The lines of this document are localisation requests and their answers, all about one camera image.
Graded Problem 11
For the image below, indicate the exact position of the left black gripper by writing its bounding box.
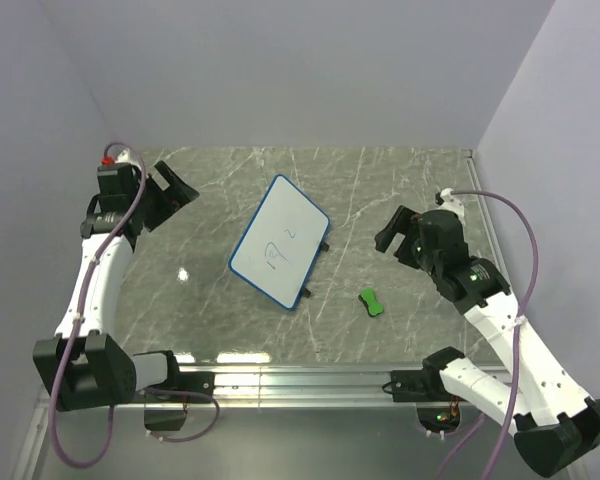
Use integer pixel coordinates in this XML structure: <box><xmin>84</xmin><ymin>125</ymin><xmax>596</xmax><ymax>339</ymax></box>
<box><xmin>129</xmin><ymin>162</ymin><xmax>198</xmax><ymax>232</ymax></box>

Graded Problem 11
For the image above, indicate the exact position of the green whiteboard eraser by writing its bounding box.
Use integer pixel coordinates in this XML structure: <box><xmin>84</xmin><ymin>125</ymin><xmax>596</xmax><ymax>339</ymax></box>
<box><xmin>358</xmin><ymin>287</ymin><xmax>384</xmax><ymax>318</ymax></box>

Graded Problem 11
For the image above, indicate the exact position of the blue framed whiteboard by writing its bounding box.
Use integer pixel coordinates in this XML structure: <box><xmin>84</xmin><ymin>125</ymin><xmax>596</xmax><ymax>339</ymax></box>
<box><xmin>228</xmin><ymin>174</ymin><xmax>330</xmax><ymax>310</ymax></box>

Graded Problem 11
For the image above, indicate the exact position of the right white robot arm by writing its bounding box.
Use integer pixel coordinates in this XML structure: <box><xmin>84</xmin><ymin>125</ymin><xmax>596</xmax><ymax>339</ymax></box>
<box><xmin>374</xmin><ymin>206</ymin><xmax>600</xmax><ymax>478</ymax></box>

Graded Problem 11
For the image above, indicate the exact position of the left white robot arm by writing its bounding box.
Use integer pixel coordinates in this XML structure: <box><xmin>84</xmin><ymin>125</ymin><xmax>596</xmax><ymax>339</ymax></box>
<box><xmin>33</xmin><ymin>157</ymin><xmax>199</xmax><ymax>411</ymax></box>

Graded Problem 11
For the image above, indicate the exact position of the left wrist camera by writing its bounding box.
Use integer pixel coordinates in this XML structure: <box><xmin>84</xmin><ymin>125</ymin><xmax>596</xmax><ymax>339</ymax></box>
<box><xmin>101</xmin><ymin>149</ymin><xmax>138</xmax><ymax>166</ymax></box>

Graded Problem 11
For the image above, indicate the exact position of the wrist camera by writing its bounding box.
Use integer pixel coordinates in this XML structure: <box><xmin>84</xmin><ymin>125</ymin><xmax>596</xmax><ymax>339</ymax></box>
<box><xmin>101</xmin><ymin>149</ymin><xmax>138</xmax><ymax>166</ymax></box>
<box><xmin>435</xmin><ymin>188</ymin><xmax>465</xmax><ymax>222</ymax></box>

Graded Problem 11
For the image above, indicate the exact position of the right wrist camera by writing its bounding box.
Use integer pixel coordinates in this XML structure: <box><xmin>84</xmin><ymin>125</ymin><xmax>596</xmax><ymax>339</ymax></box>
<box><xmin>435</xmin><ymin>188</ymin><xmax>465</xmax><ymax>222</ymax></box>

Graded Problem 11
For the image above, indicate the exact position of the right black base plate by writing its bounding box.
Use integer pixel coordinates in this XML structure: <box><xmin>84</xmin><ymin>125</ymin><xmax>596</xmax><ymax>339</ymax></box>
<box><xmin>381</xmin><ymin>369</ymin><xmax>453</xmax><ymax>403</ymax></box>

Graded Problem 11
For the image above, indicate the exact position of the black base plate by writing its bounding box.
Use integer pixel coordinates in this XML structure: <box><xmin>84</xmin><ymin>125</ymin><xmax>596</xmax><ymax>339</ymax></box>
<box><xmin>381</xmin><ymin>369</ymin><xmax>453</xmax><ymax>403</ymax></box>
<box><xmin>133</xmin><ymin>371</ymin><xmax>215</xmax><ymax>404</ymax></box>

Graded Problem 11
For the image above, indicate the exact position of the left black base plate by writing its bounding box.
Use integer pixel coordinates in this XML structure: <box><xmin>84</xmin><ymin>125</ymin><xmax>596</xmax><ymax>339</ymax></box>
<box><xmin>133</xmin><ymin>371</ymin><xmax>215</xmax><ymax>404</ymax></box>

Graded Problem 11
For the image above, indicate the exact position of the aluminium rail frame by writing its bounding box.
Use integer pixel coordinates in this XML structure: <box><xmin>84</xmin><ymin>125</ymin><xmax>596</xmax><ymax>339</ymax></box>
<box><xmin>43</xmin><ymin>147</ymin><xmax>542</xmax><ymax>479</ymax></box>

